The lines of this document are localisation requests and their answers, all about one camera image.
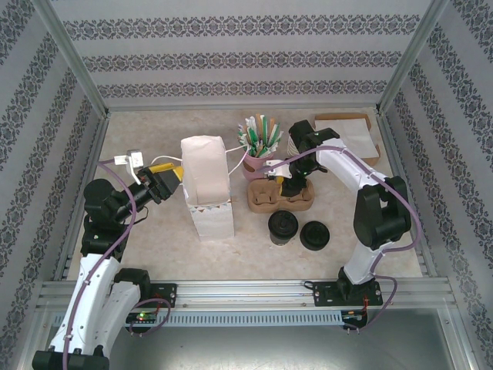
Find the brown pulp cup carrier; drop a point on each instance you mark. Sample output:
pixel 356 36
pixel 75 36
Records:
pixel 263 197

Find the brown cardboard tray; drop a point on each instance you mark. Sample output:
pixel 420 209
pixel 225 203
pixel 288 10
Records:
pixel 376 154

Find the white printed paper bag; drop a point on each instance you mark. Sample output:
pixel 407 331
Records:
pixel 204 169

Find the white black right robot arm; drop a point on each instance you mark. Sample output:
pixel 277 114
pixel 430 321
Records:
pixel 339 158

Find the black plastic cup lid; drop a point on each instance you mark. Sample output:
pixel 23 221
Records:
pixel 315 236
pixel 284 223

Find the pink holder cup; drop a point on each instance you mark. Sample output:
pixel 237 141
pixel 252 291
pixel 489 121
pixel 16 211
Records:
pixel 254 167

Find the small circuit board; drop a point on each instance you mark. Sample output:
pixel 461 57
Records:
pixel 142 317
pixel 352 316

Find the white paper napkin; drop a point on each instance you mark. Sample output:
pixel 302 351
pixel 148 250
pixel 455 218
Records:
pixel 358 135

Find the aluminium side rail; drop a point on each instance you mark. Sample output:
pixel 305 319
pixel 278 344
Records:
pixel 393 154
pixel 101 135

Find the aluminium frame post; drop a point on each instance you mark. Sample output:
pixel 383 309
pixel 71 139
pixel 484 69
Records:
pixel 74 58
pixel 410 58

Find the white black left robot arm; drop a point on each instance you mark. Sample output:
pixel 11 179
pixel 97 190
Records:
pixel 88 304

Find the white paper sachet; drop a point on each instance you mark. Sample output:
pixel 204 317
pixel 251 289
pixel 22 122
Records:
pixel 250 125

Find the tan wooden stirrer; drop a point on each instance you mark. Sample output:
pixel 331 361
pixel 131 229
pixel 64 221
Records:
pixel 257 119

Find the aluminium mounting rail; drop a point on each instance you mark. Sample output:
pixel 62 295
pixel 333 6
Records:
pixel 239 293

